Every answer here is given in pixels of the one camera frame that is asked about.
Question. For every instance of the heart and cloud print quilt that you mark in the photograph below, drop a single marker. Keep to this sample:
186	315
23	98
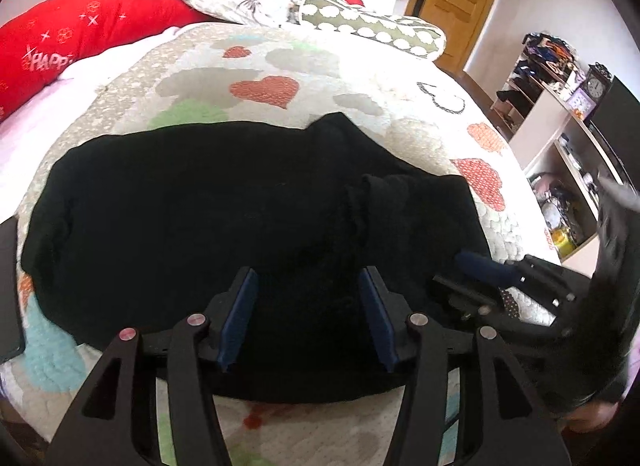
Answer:
310	60

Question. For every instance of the black monitor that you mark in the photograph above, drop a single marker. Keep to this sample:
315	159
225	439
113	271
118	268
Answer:
620	125

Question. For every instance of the pale pink bed sheet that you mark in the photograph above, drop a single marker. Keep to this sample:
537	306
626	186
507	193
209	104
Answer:
30	130

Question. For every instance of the yellow container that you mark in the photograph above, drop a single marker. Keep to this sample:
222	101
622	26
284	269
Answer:
565	243

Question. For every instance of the black pants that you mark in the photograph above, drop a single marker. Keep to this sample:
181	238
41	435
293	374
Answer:
175	206

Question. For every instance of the wooden door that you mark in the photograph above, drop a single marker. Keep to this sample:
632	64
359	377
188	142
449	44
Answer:
460	0

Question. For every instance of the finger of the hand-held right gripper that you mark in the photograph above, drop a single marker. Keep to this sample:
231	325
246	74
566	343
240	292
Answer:
460	288
482	266

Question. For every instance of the red printed pillow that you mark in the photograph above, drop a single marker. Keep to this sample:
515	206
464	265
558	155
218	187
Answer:
75	30

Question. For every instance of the green cloud print pillow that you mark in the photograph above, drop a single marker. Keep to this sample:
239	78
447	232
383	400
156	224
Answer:
370	25

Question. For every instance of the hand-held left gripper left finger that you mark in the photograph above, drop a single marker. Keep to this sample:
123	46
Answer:
240	316

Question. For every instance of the cluttered shelf unit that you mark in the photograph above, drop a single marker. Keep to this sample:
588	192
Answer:
545	120

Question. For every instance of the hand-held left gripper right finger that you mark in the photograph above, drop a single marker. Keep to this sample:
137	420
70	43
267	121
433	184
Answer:
377	318

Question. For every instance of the dark table clock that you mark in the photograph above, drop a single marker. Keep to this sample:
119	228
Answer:
597	81

